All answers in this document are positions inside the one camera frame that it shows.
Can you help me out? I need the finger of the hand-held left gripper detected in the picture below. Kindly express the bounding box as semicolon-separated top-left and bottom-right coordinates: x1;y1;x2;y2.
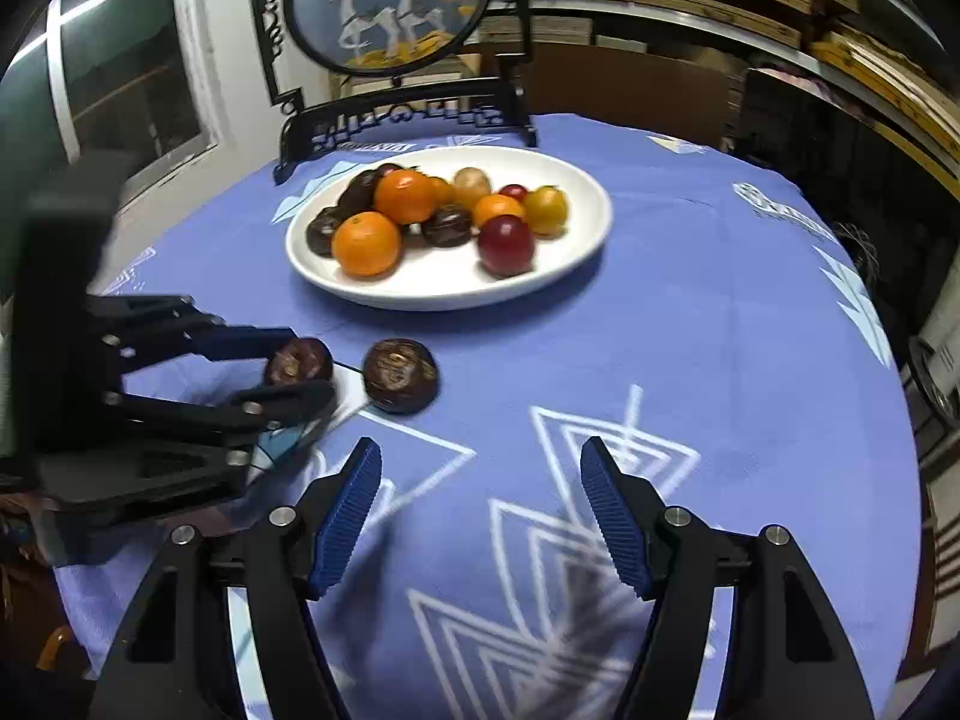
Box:
84;292;301;377
103;379;340;460

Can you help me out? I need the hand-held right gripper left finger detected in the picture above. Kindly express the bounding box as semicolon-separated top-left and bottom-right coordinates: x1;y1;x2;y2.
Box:
90;437;383;720

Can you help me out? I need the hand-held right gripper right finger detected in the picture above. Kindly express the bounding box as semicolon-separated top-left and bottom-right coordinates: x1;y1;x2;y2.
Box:
580;436;876;720

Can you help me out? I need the large orange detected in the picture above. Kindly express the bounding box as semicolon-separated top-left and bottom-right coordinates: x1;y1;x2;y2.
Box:
331;211;404;279
373;169;440;227

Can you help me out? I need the white oval plate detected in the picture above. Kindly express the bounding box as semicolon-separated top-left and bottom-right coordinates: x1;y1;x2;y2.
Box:
285;146;613;313

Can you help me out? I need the red round fruit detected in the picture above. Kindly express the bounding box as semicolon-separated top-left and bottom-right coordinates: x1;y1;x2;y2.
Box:
478;214;537;278

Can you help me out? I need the yellow-orange citrus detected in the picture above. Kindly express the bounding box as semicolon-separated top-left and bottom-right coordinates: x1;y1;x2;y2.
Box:
523;186;570;238

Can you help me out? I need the blue patterned tablecloth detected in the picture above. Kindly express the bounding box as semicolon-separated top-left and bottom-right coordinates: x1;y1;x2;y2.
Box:
52;112;925;720

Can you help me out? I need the window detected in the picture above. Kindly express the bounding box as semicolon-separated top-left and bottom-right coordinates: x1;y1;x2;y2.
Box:
0;0;220;173

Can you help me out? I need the dark round object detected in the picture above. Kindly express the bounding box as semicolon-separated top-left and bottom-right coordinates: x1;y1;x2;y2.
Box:
907;334;960;430

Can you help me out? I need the round decorative screen black stand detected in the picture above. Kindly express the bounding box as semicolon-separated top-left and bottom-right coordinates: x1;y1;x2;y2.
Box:
247;0;542;185

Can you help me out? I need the brown cardboard box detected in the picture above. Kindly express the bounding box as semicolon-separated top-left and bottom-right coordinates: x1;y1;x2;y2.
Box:
525;41;752;155

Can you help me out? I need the wooden shelving with boards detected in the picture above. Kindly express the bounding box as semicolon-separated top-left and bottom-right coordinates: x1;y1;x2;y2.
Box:
480;0;960;192

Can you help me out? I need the tangled wire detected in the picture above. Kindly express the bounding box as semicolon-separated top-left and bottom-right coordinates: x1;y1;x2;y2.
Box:
832;221;883;280

